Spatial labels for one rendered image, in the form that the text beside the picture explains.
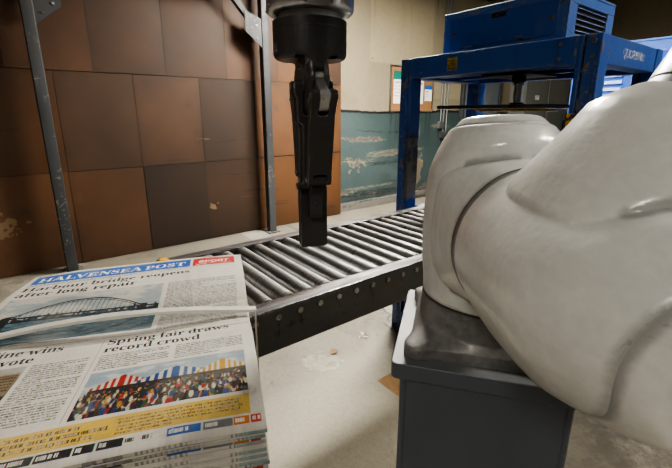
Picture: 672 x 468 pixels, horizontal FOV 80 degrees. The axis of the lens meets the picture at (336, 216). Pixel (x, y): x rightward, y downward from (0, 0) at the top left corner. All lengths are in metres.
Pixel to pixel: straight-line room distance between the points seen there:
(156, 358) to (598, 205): 0.37
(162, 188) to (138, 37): 1.33
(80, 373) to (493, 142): 0.44
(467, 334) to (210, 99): 3.93
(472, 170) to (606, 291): 0.22
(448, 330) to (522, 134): 0.23
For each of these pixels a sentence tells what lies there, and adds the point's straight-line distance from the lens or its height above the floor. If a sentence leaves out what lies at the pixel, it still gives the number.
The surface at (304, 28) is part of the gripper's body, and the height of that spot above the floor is 1.35.
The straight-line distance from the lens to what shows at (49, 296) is 0.61.
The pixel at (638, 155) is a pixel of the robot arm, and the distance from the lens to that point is 0.28.
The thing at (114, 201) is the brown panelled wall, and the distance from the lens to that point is 4.08.
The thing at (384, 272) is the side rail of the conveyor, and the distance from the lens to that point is 1.26.
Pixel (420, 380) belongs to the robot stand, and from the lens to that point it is 0.50.
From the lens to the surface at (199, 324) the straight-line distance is 0.47.
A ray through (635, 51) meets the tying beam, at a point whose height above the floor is 1.52.
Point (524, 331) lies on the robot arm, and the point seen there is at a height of 1.15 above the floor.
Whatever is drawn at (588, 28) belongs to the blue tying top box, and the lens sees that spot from 2.14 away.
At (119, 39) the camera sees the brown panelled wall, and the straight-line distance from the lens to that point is 4.09.
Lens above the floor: 1.28
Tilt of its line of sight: 14 degrees down
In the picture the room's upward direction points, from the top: straight up
